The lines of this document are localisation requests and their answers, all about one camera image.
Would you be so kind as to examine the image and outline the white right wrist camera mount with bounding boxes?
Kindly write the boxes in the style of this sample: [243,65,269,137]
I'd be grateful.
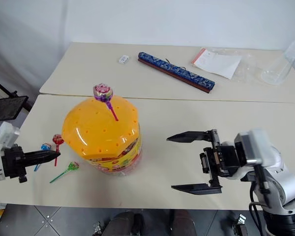
[234,127,271,167]

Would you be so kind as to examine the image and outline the long blue patterned box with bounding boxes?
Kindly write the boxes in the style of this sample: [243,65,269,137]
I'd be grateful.
[137,51,216,94]

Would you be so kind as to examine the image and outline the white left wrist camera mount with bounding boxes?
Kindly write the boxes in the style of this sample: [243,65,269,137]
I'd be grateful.
[0,121,21,181]

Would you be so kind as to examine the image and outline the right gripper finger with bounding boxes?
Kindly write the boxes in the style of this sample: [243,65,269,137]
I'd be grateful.
[171,182,223,196]
[166,130,213,144]

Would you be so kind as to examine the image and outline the blue wrapped lollipop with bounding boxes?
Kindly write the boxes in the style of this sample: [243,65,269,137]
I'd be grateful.
[33,143,53,172]

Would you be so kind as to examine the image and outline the clear plastic bag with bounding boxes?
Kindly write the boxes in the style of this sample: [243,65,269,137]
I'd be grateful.
[191,46,265,84]

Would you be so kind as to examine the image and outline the white paper sheet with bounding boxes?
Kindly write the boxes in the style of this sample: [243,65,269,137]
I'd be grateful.
[191,48,243,80]

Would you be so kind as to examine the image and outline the purple wrapped lollipop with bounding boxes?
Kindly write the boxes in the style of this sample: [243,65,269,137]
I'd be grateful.
[92,83,119,122]

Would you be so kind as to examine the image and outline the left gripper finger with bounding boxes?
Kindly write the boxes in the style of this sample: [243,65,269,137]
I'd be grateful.
[23,150,61,161]
[24,155,60,171]

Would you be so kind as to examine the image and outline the black tripod stand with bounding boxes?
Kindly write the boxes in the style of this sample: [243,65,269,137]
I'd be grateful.
[0,72,32,113]

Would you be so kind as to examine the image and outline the black tablet screen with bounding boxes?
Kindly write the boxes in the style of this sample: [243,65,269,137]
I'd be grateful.
[0,95,30,122]

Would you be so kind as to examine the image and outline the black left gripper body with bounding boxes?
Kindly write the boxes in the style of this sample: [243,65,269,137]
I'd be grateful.
[1,144,28,184]

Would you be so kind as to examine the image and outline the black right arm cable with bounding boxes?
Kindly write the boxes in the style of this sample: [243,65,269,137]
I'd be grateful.
[248,164,271,236]

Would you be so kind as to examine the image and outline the red wrapped lollipop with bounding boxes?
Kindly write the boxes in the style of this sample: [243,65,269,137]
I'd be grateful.
[52,134,65,167]

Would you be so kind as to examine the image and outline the clear labelled candy jar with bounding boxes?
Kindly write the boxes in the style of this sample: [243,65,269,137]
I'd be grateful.
[88,121,143,177]

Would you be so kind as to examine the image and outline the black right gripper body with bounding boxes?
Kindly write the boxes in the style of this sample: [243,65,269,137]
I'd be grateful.
[199,128,247,195]

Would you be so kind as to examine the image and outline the green wrapped lollipop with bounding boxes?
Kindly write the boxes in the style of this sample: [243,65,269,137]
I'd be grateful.
[49,161,80,184]

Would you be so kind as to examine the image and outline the orange perforated jar lid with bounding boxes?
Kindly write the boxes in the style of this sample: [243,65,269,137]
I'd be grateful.
[61,95,141,161]

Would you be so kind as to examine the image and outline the dark rounded shape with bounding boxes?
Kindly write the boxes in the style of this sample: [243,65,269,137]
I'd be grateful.
[105,210,145,236]

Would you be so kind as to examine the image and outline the small metal bracket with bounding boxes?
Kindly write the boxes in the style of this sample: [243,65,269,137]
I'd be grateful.
[232,213,248,236]

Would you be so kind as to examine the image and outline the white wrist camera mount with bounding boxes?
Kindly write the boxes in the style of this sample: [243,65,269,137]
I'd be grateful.
[234,127,271,167]
[0,121,21,181]

